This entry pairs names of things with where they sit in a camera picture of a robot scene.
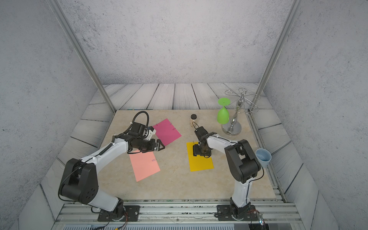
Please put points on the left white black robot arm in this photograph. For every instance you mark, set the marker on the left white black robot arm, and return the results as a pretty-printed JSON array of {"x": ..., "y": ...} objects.
[{"x": 79, "y": 182}]

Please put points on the right aluminium frame post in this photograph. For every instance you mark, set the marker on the right aluminium frame post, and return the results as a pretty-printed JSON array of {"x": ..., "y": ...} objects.
[{"x": 275, "y": 54}]

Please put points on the green plastic wine glass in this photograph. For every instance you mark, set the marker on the green plastic wine glass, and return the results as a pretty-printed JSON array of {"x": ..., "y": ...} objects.
[{"x": 223, "y": 114}]

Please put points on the small black-capped bottle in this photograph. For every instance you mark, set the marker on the small black-capped bottle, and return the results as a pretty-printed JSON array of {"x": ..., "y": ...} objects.
[{"x": 193, "y": 118}]

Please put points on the yellow paper sheet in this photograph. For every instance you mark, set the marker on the yellow paper sheet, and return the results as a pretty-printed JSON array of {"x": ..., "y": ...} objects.
[{"x": 197, "y": 163}]

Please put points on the magenta paper sheet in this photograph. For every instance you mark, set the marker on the magenta paper sheet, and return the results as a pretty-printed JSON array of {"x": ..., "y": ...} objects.
[{"x": 166, "y": 132}]

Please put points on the aluminium frame post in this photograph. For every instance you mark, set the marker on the aluminium frame post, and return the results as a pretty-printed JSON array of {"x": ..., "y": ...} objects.
[
  {"x": 60, "y": 16},
  {"x": 275, "y": 54}
]

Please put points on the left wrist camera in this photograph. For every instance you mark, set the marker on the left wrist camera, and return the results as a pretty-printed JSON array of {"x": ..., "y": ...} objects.
[{"x": 149, "y": 132}]

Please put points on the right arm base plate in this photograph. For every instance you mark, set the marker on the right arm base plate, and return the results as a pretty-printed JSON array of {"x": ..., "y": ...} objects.
[{"x": 228, "y": 213}]

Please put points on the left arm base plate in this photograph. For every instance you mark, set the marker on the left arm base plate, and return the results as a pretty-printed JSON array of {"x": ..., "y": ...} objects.
[{"x": 120, "y": 214}]

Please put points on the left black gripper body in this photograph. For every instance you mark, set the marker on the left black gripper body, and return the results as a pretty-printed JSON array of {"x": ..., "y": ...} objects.
[{"x": 146, "y": 145}]

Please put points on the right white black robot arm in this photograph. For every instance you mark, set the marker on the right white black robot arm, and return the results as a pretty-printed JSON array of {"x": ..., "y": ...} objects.
[{"x": 243, "y": 165}]

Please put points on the light blue cup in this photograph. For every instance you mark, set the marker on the light blue cup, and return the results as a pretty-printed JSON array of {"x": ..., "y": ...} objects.
[{"x": 264, "y": 157}]

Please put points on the salmon pink paper sheet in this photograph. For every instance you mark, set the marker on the salmon pink paper sheet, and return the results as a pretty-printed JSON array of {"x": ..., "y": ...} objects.
[{"x": 144, "y": 164}]

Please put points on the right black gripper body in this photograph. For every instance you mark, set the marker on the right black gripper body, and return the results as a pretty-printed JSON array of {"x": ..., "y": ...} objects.
[{"x": 197, "y": 150}]

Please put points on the left aluminium frame post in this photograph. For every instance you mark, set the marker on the left aluminium frame post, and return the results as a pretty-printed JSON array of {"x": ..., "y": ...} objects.
[{"x": 60, "y": 16}]

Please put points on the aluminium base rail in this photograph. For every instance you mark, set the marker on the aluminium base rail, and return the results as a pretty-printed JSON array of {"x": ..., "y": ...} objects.
[{"x": 182, "y": 212}]

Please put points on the chrome glass holder stand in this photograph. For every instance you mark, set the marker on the chrome glass holder stand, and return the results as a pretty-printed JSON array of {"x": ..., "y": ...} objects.
[{"x": 243, "y": 105}]

